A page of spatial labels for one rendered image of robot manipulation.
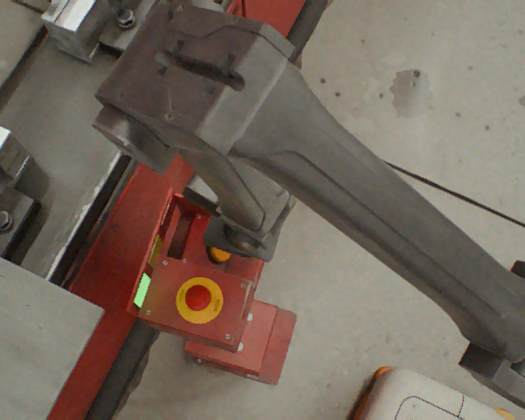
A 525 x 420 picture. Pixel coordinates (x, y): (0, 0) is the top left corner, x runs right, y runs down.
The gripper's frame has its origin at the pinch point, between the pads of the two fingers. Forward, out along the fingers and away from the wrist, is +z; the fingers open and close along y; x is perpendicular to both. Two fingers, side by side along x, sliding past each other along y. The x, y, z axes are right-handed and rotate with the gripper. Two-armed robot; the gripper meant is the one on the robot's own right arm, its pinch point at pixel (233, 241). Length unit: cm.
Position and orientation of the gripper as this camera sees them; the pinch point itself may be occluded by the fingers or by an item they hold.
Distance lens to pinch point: 104.8
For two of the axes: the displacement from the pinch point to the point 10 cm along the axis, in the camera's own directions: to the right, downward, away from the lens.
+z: -2.1, 2.3, 9.5
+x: -2.8, 9.2, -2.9
